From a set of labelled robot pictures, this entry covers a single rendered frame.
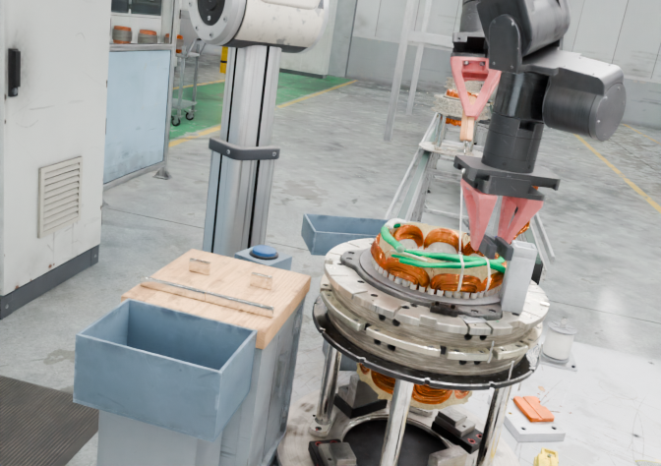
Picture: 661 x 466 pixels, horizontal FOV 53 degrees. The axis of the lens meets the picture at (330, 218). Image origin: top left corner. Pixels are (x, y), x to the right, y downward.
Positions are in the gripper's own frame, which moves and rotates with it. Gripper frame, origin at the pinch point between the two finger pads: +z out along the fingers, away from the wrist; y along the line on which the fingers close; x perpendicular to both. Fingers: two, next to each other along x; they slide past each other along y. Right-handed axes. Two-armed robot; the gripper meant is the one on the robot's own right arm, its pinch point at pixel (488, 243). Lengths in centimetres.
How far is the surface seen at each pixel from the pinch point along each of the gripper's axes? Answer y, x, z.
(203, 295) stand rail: -31.5, 8.2, 13.5
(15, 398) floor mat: -95, 141, 122
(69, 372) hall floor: -82, 162, 123
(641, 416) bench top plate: 54, 33, 43
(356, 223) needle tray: -5, 52, 16
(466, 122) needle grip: 0.4, 16.8, -11.1
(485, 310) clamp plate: 3.8, 4.8, 10.5
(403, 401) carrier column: -4.6, 3.6, 23.8
